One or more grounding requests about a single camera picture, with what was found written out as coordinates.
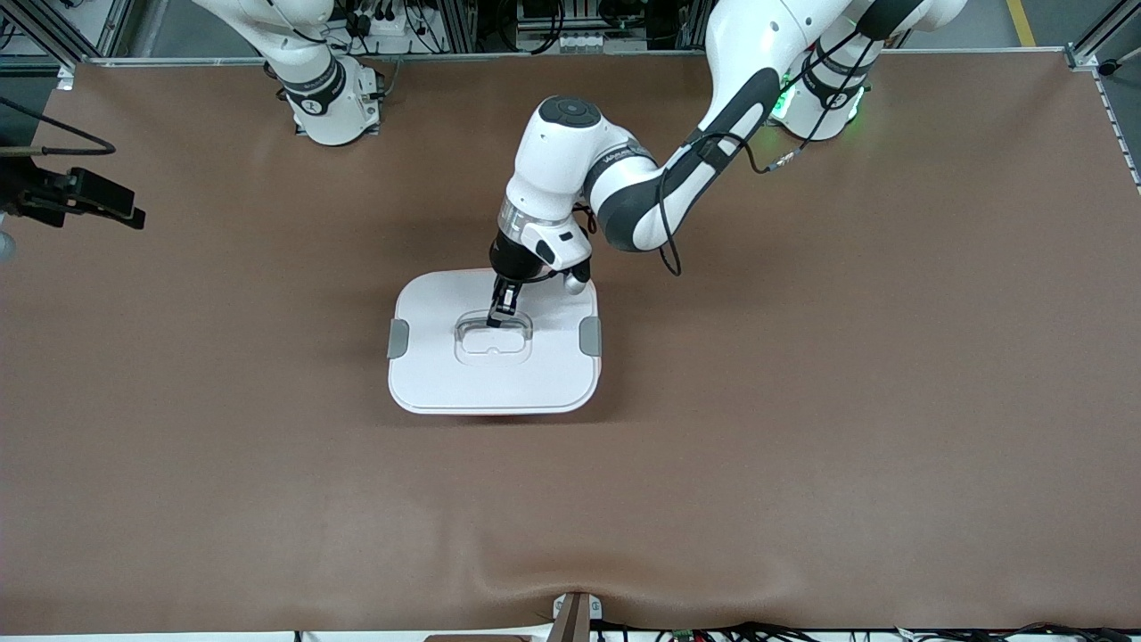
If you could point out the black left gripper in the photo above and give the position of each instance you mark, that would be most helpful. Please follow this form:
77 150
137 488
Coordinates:
511 259

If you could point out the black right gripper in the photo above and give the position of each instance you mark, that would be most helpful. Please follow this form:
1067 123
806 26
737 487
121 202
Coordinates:
27 190

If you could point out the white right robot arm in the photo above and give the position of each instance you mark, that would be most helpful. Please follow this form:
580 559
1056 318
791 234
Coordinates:
330 111

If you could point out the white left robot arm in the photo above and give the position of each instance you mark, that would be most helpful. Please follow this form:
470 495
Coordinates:
570 160

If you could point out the white socket block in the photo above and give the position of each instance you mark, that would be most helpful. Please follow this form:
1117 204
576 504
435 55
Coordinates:
575 42

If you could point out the white power strip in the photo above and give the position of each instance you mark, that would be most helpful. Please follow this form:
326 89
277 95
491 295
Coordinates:
388 36

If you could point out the brown table cover sheet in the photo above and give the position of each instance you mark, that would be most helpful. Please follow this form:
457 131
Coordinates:
802 517

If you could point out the aluminium frame strut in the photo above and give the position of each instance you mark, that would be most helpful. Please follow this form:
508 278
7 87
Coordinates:
116 27

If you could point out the aluminium frame post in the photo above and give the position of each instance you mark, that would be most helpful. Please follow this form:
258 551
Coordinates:
1092 45
455 27

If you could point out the metal table edge bracket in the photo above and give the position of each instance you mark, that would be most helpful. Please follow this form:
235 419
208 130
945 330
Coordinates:
575 620

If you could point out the perforated metal edge rail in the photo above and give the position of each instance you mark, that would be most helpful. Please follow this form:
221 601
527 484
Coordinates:
1120 129

